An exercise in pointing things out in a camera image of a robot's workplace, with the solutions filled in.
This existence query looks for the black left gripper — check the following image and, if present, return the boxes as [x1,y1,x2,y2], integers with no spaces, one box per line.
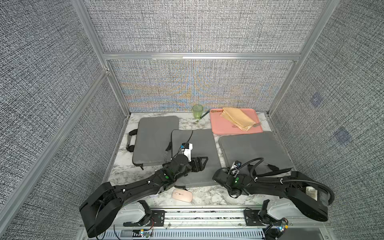
[174,156,208,183]

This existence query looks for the grey laptop bag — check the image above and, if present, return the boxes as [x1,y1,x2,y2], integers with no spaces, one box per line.
[165,129,222,189]
[126,116,179,169]
[219,132,294,177]

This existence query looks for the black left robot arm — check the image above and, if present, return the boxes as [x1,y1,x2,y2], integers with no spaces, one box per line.
[79,155,209,238]

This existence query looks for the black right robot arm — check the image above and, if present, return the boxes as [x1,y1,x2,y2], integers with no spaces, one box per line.
[213,170,335,225]

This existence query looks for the pink computer mouse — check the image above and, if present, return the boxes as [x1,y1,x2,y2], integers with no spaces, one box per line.
[172,189,193,203]

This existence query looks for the pink tray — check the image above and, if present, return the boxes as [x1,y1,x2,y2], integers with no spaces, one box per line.
[210,109,263,135]

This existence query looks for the green plastic cup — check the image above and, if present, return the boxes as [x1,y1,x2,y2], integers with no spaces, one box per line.
[192,104,204,120]

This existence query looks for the tan folded cloth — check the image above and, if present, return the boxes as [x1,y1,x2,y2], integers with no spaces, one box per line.
[221,108,256,132]

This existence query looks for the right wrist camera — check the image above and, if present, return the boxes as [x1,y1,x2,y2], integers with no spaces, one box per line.
[229,161,242,176]

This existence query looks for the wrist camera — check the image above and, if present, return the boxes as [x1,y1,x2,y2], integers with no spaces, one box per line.
[229,161,242,176]
[181,143,193,162]

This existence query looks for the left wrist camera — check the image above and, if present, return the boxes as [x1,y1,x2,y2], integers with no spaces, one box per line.
[181,143,193,162]

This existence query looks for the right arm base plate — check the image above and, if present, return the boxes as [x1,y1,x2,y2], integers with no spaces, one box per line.
[243,208,267,227]

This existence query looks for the aluminium front rail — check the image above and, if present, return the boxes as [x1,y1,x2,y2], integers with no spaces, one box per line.
[96,206,335,240]

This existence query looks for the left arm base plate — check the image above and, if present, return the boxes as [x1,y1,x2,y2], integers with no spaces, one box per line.
[123,210,166,228]

